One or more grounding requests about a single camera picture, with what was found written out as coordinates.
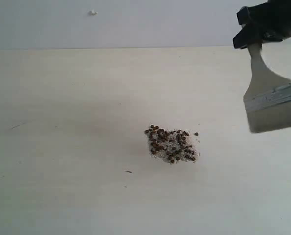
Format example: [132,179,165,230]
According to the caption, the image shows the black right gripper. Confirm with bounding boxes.
[233,0,291,49]

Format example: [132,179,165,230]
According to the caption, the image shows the white paint brush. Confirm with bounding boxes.
[243,44,291,133]

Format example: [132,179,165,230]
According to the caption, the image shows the scattered rice and brown pellets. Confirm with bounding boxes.
[144,124,200,164]

